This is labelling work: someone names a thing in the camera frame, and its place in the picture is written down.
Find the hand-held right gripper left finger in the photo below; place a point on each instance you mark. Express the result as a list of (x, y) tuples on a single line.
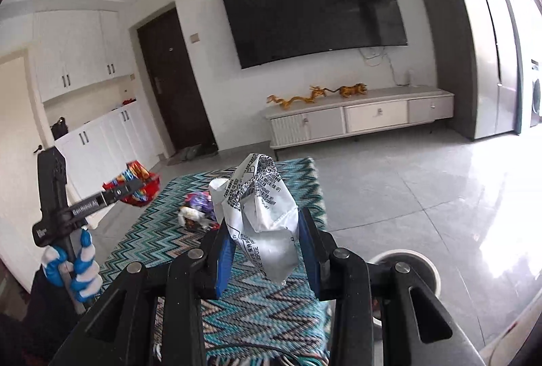
[(224, 264)]

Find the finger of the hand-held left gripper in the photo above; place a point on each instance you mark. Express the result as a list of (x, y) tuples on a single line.
[(123, 191)]

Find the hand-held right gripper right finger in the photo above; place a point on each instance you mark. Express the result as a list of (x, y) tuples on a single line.
[(311, 264)]

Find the red snack packet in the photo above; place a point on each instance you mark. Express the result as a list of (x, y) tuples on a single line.
[(137, 171)]

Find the white printed wrapper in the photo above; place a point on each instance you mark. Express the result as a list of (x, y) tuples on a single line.
[(262, 213)]

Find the white rimmed trash bin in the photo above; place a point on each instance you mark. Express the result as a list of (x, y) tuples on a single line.
[(425, 270)]

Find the person's left forearm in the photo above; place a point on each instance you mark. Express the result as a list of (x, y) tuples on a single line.
[(42, 306)]

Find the person's left hand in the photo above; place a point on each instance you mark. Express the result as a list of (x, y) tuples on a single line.
[(87, 277)]

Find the white base cabinets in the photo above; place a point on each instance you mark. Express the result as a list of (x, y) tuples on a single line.
[(106, 141)]

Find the zigzag knitted blanket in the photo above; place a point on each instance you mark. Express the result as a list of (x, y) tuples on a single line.
[(262, 306)]

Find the small white wrapper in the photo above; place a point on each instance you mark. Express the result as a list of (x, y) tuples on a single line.
[(190, 215)]

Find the black bag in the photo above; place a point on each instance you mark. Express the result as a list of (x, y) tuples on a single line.
[(59, 129)]

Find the purple wrapper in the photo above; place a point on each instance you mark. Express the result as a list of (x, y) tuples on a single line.
[(199, 201)]

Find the beige door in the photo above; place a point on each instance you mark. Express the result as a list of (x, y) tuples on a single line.
[(17, 137)]

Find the grey door mat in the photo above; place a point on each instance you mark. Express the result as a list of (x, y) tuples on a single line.
[(190, 154)]

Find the dark brown door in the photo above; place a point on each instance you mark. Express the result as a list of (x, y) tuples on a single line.
[(173, 86)]

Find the white television cabinet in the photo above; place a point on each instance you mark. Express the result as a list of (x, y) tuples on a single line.
[(372, 114)]

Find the golden dragon figurine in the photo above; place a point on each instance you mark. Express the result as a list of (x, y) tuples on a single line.
[(296, 99)]

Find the golden tiger figurine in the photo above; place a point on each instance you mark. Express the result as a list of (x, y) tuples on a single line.
[(351, 90)]

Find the grey refrigerator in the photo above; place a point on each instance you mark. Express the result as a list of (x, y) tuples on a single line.
[(478, 53)]

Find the white wall cabinets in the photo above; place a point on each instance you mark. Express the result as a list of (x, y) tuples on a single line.
[(80, 48)]

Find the wall mounted television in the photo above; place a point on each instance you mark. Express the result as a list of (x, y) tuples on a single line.
[(313, 10)]

